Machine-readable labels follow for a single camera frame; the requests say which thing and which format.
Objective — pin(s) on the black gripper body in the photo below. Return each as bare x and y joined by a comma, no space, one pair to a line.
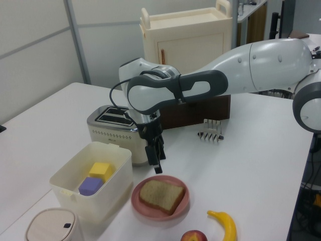
151,130

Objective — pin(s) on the purple cube block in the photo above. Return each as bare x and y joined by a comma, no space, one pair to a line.
89,187

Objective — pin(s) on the metal toast rack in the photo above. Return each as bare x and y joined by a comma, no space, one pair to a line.
210,131

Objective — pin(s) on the cream two-slot toaster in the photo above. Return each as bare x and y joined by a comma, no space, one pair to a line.
113,135

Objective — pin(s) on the yellow cube block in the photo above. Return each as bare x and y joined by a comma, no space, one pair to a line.
99,169

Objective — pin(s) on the dark brown wooden base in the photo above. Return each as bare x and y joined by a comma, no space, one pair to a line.
200,110

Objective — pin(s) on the black monitor stand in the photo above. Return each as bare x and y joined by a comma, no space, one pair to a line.
275,22

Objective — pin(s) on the red apple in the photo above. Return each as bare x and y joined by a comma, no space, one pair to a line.
193,236

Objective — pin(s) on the yellow banana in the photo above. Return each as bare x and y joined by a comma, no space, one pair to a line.
229,226

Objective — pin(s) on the small cream trash bin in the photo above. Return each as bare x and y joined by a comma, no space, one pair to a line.
50,226

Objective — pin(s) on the toasted bread slice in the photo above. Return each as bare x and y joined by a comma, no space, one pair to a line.
161,195

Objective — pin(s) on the white plastic container box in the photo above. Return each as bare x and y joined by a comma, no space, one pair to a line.
100,200

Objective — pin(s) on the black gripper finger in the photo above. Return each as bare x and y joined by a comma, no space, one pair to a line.
161,149
153,157

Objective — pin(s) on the wooden background desk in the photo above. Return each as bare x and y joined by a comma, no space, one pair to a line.
253,20

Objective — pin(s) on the pink plate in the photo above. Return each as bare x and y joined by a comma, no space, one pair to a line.
148,212

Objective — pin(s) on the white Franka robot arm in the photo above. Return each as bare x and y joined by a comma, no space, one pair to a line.
263,65

